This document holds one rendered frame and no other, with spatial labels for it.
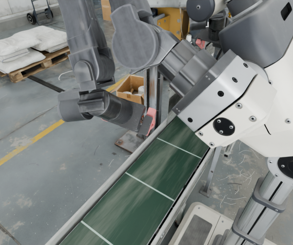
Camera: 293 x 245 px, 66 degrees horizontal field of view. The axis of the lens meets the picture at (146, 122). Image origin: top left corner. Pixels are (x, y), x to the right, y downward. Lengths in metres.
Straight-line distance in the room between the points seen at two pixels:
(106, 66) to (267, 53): 0.30
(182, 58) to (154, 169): 1.32
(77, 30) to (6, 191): 1.97
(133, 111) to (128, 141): 1.81
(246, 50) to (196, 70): 0.14
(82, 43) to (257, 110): 0.31
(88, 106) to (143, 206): 1.09
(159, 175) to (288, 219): 1.07
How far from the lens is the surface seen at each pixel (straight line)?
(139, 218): 1.45
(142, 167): 1.65
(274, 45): 0.49
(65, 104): 0.50
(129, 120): 0.53
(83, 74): 0.43
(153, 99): 1.89
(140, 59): 0.38
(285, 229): 2.10
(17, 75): 3.79
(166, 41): 0.38
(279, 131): 0.55
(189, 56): 0.38
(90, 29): 0.45
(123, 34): 0.39
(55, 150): 2.45
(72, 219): 1.46
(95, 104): 0.46
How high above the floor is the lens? 1.67
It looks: 40 degrees down
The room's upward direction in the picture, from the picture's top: straight up
